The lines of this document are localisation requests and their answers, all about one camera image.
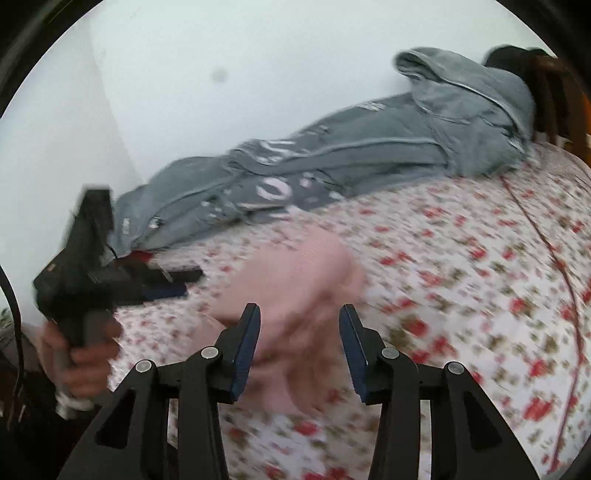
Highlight person's left hand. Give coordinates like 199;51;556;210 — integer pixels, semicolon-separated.
38;318;124;409

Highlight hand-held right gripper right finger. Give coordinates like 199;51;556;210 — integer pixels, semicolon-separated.
338;304;541;480

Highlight black cloth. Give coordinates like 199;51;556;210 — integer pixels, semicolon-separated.
482;45;552;81

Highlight grey floral blanket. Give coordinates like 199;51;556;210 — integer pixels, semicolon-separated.
108;46;536;259

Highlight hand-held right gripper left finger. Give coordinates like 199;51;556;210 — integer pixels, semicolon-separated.
58;303;262;480

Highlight pink knit sweater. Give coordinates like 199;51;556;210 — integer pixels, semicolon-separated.
191;229;370;414

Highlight black cable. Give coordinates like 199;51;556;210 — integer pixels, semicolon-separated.
0;267;25;430

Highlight wooden headboard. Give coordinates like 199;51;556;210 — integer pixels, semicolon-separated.
526;50;591;164

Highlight floral bed sheet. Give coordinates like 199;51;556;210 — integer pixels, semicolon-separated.
108;141;591;480

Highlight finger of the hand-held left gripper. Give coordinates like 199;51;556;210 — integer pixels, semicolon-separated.
115;260;205;284
113;281;188;305

